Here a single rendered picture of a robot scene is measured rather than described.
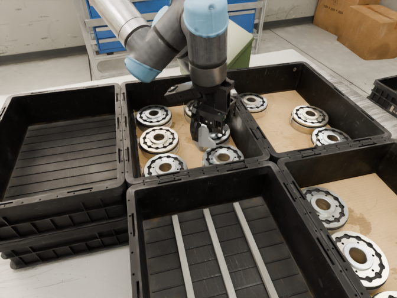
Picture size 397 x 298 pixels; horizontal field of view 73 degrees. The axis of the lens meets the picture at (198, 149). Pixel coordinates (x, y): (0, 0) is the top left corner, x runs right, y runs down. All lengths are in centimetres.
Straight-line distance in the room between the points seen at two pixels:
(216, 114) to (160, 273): 33
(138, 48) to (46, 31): 292
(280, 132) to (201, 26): 43
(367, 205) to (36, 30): 334
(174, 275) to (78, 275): 27
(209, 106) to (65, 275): 50
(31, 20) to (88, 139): 276
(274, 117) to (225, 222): 40
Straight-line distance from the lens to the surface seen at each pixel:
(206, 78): 53
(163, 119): 78
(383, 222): 69
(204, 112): 59
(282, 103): 93
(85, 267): 72
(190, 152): 71
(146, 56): 60
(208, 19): 48
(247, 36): 104
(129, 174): 54
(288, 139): 79
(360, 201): 71
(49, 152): 82
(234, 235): 57
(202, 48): 50
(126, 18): 65
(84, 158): 76
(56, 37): 352
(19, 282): 77
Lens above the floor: 132
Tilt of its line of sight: 43 degrees down
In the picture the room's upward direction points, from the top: straight up
